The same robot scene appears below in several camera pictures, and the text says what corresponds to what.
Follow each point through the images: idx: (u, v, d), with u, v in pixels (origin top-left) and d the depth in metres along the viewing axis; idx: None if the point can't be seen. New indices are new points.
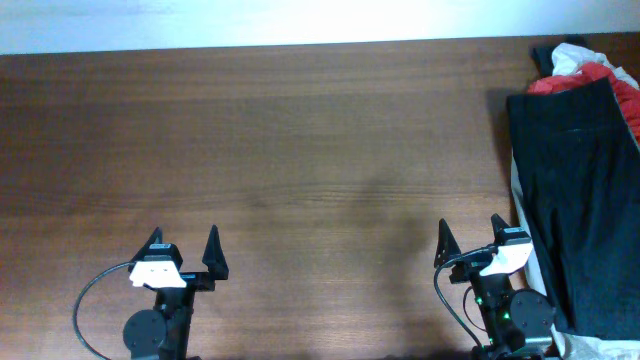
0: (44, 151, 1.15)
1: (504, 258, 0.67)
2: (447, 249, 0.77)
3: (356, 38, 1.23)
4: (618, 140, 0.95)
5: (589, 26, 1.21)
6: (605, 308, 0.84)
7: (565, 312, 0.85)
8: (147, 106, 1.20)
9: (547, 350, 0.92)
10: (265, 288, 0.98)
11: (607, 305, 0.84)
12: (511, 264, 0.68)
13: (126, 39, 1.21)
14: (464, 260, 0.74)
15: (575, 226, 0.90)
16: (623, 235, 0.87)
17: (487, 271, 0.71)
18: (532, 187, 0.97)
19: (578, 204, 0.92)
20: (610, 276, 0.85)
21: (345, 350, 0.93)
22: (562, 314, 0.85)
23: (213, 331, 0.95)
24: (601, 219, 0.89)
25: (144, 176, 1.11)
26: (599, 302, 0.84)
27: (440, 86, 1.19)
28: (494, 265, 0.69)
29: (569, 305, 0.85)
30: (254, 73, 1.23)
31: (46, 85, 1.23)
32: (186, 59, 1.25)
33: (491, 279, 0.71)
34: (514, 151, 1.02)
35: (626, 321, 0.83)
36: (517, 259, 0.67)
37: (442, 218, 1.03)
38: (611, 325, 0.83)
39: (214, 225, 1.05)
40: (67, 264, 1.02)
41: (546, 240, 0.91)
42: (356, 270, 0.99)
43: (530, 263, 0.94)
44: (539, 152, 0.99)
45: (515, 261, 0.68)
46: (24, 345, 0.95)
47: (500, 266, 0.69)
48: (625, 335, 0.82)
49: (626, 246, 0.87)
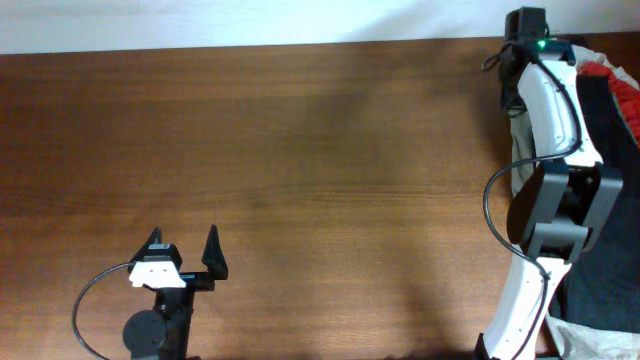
0: (43, 149, 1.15)
1: (575, 155, 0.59)
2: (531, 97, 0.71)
3: (354, 38, 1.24)
4: (616, 139, 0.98)
5: (587, 26, 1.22)
6: (600, 300, 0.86)
7: (560, 301, 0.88)
8: (146, 104, 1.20)
9: (543, 351, 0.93)
10: (265, 289, 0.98)
11: (601, 297, 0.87)
12: (539, 115, 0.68)
13: (125, 36, 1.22)
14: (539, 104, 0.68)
15: None
16: (620, 229, 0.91)
17: (555, 98, 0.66)
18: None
19: None
20: (606, 268, 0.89)
21: (346, 350, 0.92)
22: (557, 304, 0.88)
23: (212, 331, 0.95)
24: None
25: (142, 174, 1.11)
26: (593, 293, 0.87)
27: (441, 85, 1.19)
28: (556, 65, 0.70)
29: (564, 294, 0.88)
30: (253, 72, 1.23)
31: (46, 83, 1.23)
32: (184, 58, 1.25)
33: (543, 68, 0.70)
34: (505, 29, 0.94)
35: (620, 313, 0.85)
36: (539, 125, 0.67)
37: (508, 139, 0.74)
38: (604, 317, 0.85)
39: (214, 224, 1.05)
40: (66, 264, 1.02)
41: None
42: (356, 271, 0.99)
43: None
44: None
45: (538, 131, 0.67)
46: (22, 346, 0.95)
47: (545, 104, 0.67)
48: (617, 328, 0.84)
49: (622, 240, 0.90)
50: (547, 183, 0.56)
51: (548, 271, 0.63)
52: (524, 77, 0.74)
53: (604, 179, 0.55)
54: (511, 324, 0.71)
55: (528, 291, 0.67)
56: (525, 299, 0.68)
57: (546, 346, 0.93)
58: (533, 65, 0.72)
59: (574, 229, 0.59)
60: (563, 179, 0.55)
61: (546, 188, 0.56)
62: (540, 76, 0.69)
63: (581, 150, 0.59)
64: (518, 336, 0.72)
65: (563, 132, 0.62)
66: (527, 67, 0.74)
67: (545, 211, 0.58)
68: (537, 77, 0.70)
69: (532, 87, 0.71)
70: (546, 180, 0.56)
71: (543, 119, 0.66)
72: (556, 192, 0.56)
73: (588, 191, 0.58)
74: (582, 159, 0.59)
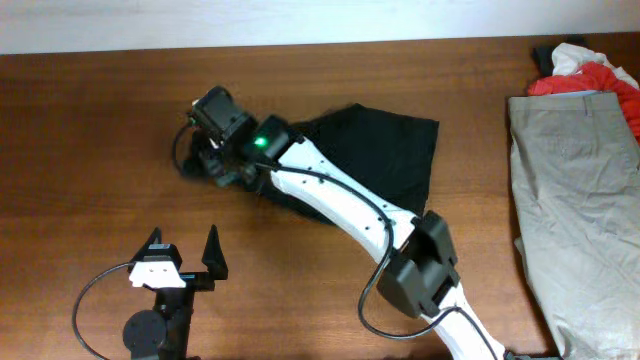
0: (42, 150, 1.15)
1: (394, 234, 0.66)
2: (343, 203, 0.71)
3: (355, 39, 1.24)
4: (614, 141, 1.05)
5: (586, 27, 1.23)
6: (602, 294, 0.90)
7: (566, 299, 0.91)
8: (145, 104, 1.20)
9: (543, 350, 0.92)
10: (265, 289, 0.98)
11: (603, 291, 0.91)
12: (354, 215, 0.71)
13: (125, 37, 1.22)
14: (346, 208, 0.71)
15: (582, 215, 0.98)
16: (620, 223, 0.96)
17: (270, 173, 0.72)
18: (397, 169, 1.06)
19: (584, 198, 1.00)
20: (608, 262, 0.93)
21: (346, 350, 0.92)
22: (563, 302, 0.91)
23: (212, 331, 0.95)
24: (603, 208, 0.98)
25: (142, 175, 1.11)
26: (596, 288, 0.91)
27: (440, 86, 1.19)
28: (292, 156, 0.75)
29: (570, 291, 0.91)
30: (253, 72, 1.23)
31: (46, 83, 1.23)
32: (184, 59, 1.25)
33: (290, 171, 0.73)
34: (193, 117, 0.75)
35: (621, 307, 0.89)
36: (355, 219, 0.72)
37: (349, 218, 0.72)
38: (606, 311, 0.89)
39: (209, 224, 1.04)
40: (66, 264, 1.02)
41: (554, 222, 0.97)
42: (356, 271, 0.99)
43: (537, 245, 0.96)
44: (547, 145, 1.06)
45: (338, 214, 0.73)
46: (22, 346, 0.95)
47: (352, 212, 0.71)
48: (620, 321, 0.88)
49: (622, 235, 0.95)
50: (403, 280, 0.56)
51: (453, 302, 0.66)
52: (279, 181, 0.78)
53: (430, 233, 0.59)
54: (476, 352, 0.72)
55: (456, 325, 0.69)
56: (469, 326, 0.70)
57: (545, 346, 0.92)
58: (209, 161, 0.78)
59: (443, 270, 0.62)
60: (408, 269, 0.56)
61: (406, 281, 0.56)
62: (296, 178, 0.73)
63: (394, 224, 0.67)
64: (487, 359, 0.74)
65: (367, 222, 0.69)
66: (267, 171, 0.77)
67: (418, 290, 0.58)
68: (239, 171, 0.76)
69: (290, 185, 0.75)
70: (402, 280, 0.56)
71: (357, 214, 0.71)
72: (415, 276, 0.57)
73: (427, 239, 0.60)
74: (404, 233, 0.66)
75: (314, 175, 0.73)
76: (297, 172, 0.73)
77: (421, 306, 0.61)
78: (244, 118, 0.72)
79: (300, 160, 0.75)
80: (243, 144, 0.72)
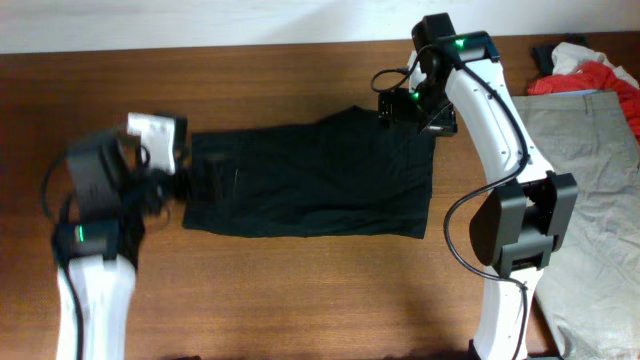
0: (42, 148, 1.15)
1: (526, 171, 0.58)
2: (474, 136, 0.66)
3: (354, 38, 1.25)
4: (614, 139, 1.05)
5: (586, 25, 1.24)
6: (602, 293, 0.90)
7: (566, 299, 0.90)
8: (145, 103, 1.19)
9: (543, 350, 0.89)
10: (265, 288, 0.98)
11: (605, 290, 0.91)
12: (488, 146, 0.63)
13: (126, 35, 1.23)
14: (474, 125, 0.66)
15: (580, 212, 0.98)
16: (620, 220, 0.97)
17: (453, 78, 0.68)
18: (405, 166, 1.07)
19: (583, 196, 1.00)
20: (608, 259, 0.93)
21: (346, 350, 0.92)
22: (563, 302, 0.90)
23: (212, 331, 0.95)
24: (602, 206, 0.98)
25: None
26: (596, 287, 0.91)
27: None
28: (481, 68, 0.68)
29: (569, 290, 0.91)
30: (253, 71, 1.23)
31: (47, 82, 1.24)
32: (185, 57, 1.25)
33: (472, 73, 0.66)
34: (405, 73, 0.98)
35: (623, 307, 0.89)
36: (489, 160, 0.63)
37: (490, 169, 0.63)
38: (607, 309, 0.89)
39: (203, 224, 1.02)
40: None
41: None
42: (356, 270, 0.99)
43: None
44: (546, 144, 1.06)
45: (474, 130, 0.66)
46: (21, 346, 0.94)
47: (490, 136, 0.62)
48: (621, 319, 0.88)
49: (623, 232, 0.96)
50: (505, 206, 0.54)
51: (523, 280, 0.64)
52: (450, 83, 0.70)
53: (558, 189, 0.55)
54: (501, 332, 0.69)
55: (507, 303, 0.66)
56: (514, 313, 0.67)
57: (545, 346, 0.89)
58: (459, 71, 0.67)
59: (543, 240, 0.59)
60: (519, 201, 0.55)
61: (506, 212, 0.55)
62: (469, 83, 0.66)
63: (530, 164, 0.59)
64: (509, 343, 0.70)
65: (508, 146, 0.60)
66: (449, 75, 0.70)
67: (511, 230, 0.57)
68: (459, 79, 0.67)
69: (461, 92, 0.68)
70: (506, 205, 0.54)
71: (493, 147, 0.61)
72: (515, 215, 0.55)
73: (546, 200, 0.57)
74: (534, 174, 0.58)
75: (486, 88, 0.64)
76: (476, 77, 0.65)
77: (500, 253, 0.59)
78: (480, 35, 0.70)
79: (488, 74, 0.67)
80: (448, 48, 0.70)
